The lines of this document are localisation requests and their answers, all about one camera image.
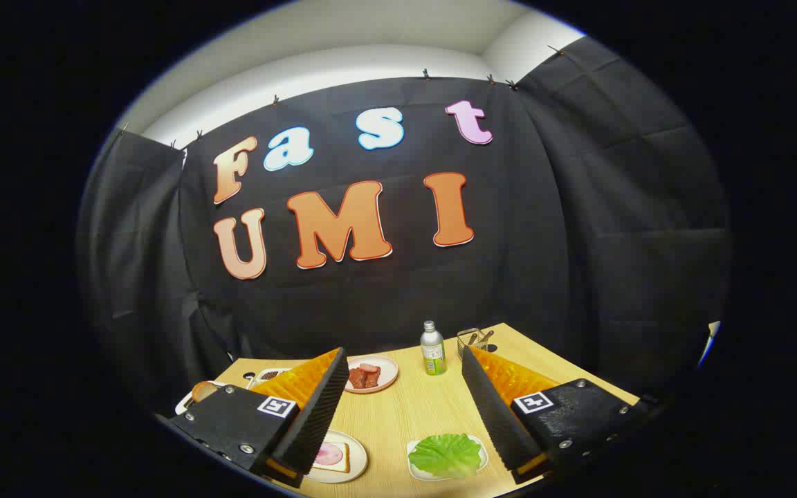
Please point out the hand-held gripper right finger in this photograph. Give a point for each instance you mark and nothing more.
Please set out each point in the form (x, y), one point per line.
(495, 415)

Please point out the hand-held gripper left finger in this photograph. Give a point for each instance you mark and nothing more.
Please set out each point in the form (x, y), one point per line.
(315, 408)

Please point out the green lettuce leaf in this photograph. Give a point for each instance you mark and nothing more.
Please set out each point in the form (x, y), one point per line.
(445, 454)

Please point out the plain toast bread slice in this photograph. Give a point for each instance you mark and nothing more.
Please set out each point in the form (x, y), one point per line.
(203, 391)

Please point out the pink ham slice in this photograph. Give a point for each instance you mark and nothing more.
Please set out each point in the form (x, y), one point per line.
(328, 454)

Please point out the white divided dish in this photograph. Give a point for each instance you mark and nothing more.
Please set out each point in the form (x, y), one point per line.
(281, 372)

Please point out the red meat slices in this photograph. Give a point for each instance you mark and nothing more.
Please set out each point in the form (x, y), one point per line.
(362, 377)

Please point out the bread slice with ham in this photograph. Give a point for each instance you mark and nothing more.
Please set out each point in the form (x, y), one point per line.
(343, 458)

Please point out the round white plate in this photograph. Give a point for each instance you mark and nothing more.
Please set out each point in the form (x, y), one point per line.
(358, 456)

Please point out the pink plate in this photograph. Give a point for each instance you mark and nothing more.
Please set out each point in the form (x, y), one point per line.
(388, 366)

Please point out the silver bottle with green label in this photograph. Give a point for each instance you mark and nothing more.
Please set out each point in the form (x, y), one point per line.
(432, 353)

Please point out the small white curved dish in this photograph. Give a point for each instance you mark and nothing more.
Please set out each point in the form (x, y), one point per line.
(414, 470)

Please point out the white toaster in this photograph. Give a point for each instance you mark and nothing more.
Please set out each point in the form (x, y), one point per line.
(185, 404)

